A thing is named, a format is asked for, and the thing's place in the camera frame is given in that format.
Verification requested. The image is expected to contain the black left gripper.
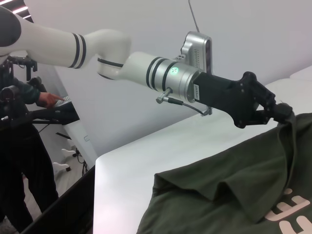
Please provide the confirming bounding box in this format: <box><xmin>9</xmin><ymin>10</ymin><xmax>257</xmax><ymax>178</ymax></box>
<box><xmin>194</xmin><ymin>71</ymin><xmax>293</xmax><ymax>129</ymax></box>

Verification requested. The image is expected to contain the dark green FREE t-shirt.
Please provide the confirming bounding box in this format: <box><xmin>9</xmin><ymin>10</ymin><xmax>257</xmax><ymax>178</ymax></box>
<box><xmin>137</xmin><ymin>111</ymin><xmax>312</xmax><ymax>234</ymax></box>

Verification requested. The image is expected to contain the person's dark striped sleeve forearm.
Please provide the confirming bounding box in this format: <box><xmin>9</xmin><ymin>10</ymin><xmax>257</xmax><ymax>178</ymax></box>
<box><xmin>8</xmin><ymin>77</ymin><xmax>41</xmax><ymax>106</ymax></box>

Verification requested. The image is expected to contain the person's bare hand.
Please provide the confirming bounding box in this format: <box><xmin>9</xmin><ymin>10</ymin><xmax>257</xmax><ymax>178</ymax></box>
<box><xmin>36</xmin><ymin>92</ymin><xmax>66</xmax><ymax>109</ymax></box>

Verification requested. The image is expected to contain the white furniture foot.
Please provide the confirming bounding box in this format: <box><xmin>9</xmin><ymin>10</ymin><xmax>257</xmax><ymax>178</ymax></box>
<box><xmin>53</xmin><ymin>161</ymin><xmax>72</xmax><ymax>174</ymax></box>
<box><xmin>61</xmin><ymin>147</ymin><xmax>81</xmax><ymax>158</ymax></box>

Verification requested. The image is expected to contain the black keyboard with white keys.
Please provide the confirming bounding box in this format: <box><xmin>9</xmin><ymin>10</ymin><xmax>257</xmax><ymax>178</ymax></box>
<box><xmin>51</xmin><ymin>96</ymin><xmax>80</xmax><ymax>125</ymax></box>

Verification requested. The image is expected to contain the black monitor panel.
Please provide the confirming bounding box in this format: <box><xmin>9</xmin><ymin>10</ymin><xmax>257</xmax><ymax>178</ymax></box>
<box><xmin>20</xmin><ymin>165</ymin><xmax>96</xmax><ymax>234</ymax></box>

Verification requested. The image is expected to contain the black keyboard stand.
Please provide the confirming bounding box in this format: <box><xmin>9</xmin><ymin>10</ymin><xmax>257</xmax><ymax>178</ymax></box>
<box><xmin>0</xmin><ymin>107</ymin><xmax>74</xmax><ymax>141</ymax></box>

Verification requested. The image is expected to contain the black tripod rig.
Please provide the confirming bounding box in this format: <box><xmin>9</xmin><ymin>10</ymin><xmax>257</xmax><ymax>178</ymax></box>
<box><xmin>0</xmin><ymin>55</ymin><xmax>39</xmax><ymax>82</ymax></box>

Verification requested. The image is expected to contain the person in black clothes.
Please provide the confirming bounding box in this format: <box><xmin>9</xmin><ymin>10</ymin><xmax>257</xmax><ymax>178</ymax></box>
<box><xmin>0</xmin><ymin>114</ymin><xmax>59</xmax><ymax>234</ymax></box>

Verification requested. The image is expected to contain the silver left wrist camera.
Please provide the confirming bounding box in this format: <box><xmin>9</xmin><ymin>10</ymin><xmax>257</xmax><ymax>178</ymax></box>
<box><xmin>179</xmin><ymin>31</ymin><xmax>215</xmax><ymax>74</ymax></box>

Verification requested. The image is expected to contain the left gripper cable metal plug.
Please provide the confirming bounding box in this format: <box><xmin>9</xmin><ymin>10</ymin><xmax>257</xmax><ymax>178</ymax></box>
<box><xmin>156</xmin><ymin>87</ymin><xmax>205</xmax><ymax>116</ymax></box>

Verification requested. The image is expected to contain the grey camera cable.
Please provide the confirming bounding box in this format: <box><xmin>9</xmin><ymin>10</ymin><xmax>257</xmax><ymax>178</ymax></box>
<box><xmin>188</xmin><ymin>0</ymin><xmax>200</xmax><ymax>33</ymax></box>

